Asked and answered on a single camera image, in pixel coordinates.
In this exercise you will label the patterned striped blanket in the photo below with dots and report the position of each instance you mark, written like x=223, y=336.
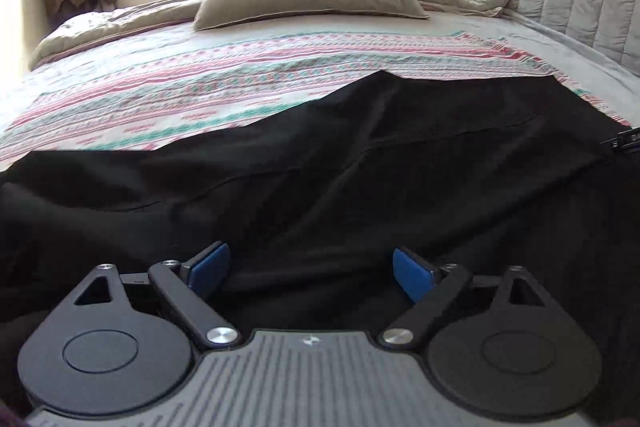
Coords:
x=200, y=82

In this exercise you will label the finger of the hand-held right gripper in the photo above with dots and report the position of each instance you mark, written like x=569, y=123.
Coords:
x=629, y=138

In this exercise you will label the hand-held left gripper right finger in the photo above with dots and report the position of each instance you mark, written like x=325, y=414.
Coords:
x=410, y=276

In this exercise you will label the grey duvet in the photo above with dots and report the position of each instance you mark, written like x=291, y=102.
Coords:
x=100, y=27

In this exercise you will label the black pants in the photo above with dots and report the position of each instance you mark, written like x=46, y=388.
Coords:
x=320, y=167

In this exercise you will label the bed with grey sheet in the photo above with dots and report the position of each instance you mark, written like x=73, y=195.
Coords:
x=575, y=57

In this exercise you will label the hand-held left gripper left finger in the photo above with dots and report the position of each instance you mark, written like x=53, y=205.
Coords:
x=210, y=268

